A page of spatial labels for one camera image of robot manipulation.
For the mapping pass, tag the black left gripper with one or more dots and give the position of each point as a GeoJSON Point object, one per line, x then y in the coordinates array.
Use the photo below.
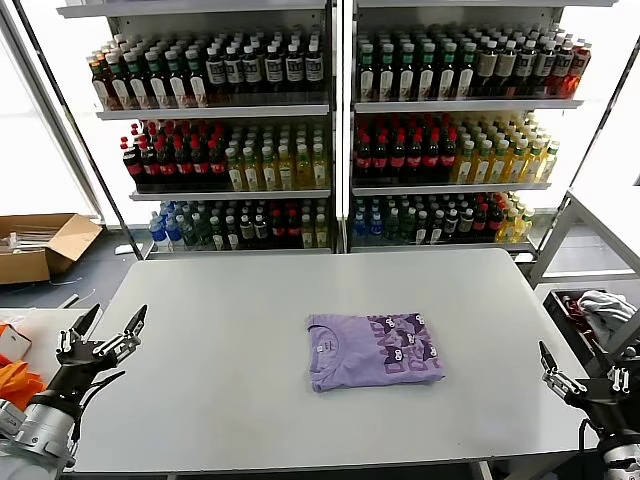
{"type": "Point", "coordinates": [80, 372]}

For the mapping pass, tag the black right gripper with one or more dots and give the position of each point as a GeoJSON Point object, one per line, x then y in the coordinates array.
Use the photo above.
{"type": "Point", "coordinates": [610, 410]}

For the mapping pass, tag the purple printed t-shirt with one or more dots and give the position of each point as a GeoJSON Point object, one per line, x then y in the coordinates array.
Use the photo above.
{"type": "Point", "coordinates": [345, 365]}

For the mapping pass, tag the short grey floor stick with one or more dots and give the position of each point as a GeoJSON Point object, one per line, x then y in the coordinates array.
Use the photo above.
{"type": "Point", "coordinates": [70, 300]}

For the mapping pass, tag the white side table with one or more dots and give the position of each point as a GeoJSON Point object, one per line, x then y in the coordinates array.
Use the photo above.
{"type": "Point", "coordinates": [45, 320]}

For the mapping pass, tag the dark red garment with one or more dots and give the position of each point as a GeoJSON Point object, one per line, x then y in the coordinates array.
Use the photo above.
{"type": "Point", "coordinates": [575, 312]}

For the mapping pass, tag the black plastic crate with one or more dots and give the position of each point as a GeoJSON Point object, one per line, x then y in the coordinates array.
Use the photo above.
{"type": "Point", "coordinates": [565, 315]}

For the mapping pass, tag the grey white garment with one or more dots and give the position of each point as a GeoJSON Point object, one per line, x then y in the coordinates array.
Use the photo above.
{"type": "Point", "coordinates": [605, 305]}

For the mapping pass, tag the small white floor object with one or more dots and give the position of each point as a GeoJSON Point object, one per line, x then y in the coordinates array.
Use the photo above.
{"type": "Point", "coordinates": [123, 249]}

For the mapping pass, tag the small white orange box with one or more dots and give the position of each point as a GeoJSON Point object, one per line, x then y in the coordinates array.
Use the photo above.
{"type": "Point", "coordinates": [12, 345]}

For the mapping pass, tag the orange cloth bag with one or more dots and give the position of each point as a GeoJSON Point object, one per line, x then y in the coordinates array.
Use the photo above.
{"type": "Point", "coordinates": [10, 372]}

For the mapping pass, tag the open cardboard box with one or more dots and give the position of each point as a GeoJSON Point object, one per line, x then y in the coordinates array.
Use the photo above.
{"type": "Point", "coordinates": [30, 265]}

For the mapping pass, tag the white packing material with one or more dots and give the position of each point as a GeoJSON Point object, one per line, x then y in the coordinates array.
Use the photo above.
{"type": "Point", "coordinates": [20, 243]}

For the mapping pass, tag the red cap cola bottle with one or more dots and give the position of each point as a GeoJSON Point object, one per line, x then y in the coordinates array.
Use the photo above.
{"type": "Point", "coordinates": [431, 159]}
{"type": "Point", "coordinates": [363, 160]}
{"type": "Point", "coordinates": [131, 167]}
{"type": "Point", "coordinates": [380, 160]}
{"type": "Point", "coordinates": [216, 166]}
{"type": "Point", "coordinates": [199, 166]}
{"type": "Point", "coordinates": [448, 159]}
{"type": "Point", "coordinates": [397, 160]}
{"type": "Point", "coordinates": [148, 167]}
{"type": "Point", "coordinates": [166, 167]}
{"type": "Point", "coordinates": [414, 160]}
{"type": "Point", "coordinates": [183, 167]}

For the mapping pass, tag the yellow juice bottle green cap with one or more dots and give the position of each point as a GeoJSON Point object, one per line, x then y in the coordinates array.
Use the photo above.
{"type": "Point", "coordinates": [482, 167]}
{"type": "Point", "coordinates": [465, 167]}
{"type": "Point", "coordinates": [499, 167]}
{"type": "Point", "coordinates": [285, 174]}
{"type": "Point", "coordinates": [251, 175]}
{"type": "Point", "coordinates": [516, 165]}
{"type": "Point", "coordinates": [303, 172]}
{"type": "Point", "coordinates": [234, 175]}
{"type": "Point", "coordinates": [269, 175]}
{"type": "Point", "coordinates": [533, 165]}
{"type": "Point", "coordinates": [320, 172]}
{"type": "Point", "coordinates": [549, 165]}

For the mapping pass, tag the reddish tea bottle white label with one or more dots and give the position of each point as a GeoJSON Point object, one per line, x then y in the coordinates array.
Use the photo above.
{"type": "Point", "coordinates": [100, 92]}

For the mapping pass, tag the dark tea bottle green label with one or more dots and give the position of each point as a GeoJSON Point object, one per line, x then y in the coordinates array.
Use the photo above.
{"type": "Point", "coordinates": [406, 80]}
{"type": "Point", "coordinates": [137, 90]}
{"type": "Point", "coordinates": [386, 80]}
{"type": "Point", "coordinates": [118, 90]}
{"type": "Point", "coordinates": [447, 79]}
{"type": "Point", "coordinates": [197, 89]}
{"type": "Point", "coordinates": [466, 79]}
{"type": "Point", "coordinates": [177, 89]}
{"type": "Point", "coordinates": [427, 79]}
{"type": "Point", "coordinates": [157, 89]}
{"type": "Point", "coordinates": [366, 80]}

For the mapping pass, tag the metal beverage shelf rack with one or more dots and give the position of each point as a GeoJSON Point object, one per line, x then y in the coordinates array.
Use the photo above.
{"type": "Point", "coordinates": [215, 111]}
{"type": "Point", "coordinates": [467, 105]}

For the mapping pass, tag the dark drink bottle black label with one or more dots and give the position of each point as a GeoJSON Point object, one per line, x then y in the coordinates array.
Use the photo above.
{"type": "Point", "coordinates": [313, 65]}
{"type": "Point", "coordinates": [251, 67]}
{"type": "Point", "coordinates": [214, 70]}
{"type": "Point", "coordinates": [233, 69]}
{"type": "Point", "coordinates": [273, 67]}
{"type": "Point", "coordinates": [293, 66]}

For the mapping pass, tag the red drink bottle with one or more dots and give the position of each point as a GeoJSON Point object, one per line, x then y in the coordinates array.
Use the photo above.
{"type": "Point", "coordinates": [581, 62]}

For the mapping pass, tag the dark bottle grey label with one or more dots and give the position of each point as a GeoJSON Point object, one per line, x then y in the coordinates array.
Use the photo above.
{"type": "Point", "coordinates": [563, 62]}
{"type": "Point", "coordinates": [525, 64]}
{"type": "Point", "coordinates": [544, 62]}

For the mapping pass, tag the dark bottle beige label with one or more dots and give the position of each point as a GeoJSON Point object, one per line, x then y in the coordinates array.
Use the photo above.
{"type": "Point", "coordinates": [487, 65]}
{"type": "Point", "coordinates": [506, 65]}

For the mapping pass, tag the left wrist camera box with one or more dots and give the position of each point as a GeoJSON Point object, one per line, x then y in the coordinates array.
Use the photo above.
{"type": "Point", "coordinates": [9, 417]}

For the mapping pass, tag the dark slanted metal post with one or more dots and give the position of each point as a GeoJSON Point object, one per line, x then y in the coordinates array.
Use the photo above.
{"type": "Point", "coordinates": [587, 150]}
{"type": "Point", "coordinates": [89, 150]}

